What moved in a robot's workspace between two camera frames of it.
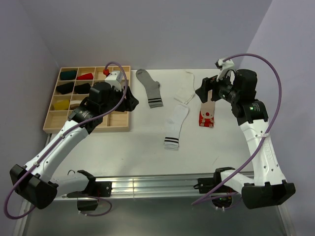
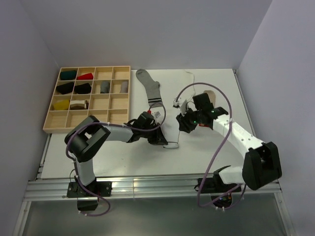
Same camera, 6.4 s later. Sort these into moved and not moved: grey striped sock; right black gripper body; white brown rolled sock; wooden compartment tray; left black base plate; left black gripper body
Moved: left black gripper body; right black gripper body
Not moved: white brown rolled sock; grey striped sock; left black base plate; wooden compartment tray
